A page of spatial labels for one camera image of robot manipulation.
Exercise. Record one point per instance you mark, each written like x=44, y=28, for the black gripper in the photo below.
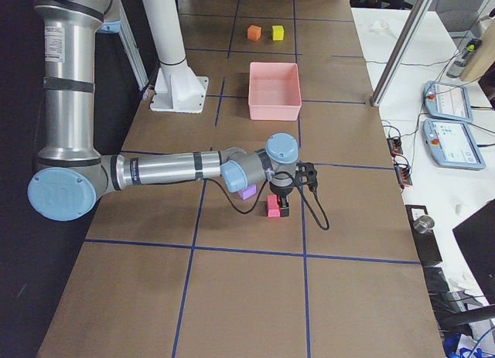
x=281, y=189

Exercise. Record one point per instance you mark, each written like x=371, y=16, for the red foam block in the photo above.
x=272, y=206

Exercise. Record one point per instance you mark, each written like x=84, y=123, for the yellow foam block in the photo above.
x=277, y=33

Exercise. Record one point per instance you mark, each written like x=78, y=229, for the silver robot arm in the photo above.
x=72, y=175

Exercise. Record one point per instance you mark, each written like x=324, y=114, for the pink plastic bin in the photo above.
x=274, y=91

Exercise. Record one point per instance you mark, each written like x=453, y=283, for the purple foam block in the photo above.
x=248, y=192

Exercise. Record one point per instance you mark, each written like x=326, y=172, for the orange terminal block strip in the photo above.
x=401, y=164

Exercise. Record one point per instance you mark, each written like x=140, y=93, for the steel cup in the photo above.
x=423, y=224

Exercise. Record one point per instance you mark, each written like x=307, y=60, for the lower teach pendant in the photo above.
x=451, y=144

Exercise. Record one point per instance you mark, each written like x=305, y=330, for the teach pendant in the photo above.
x=451, y=144
x=447, y=101

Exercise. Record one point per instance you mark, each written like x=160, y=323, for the orange foam block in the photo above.
x=254, y=33

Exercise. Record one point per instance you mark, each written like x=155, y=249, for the upper teach pendant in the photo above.
x=447, y=101

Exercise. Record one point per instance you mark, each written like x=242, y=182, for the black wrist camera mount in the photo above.
x=306, y=174

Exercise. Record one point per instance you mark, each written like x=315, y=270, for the white pedestal post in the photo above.
x=177, y=88

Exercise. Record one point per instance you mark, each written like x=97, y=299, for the aluminium frame post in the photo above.
x=407, y=34

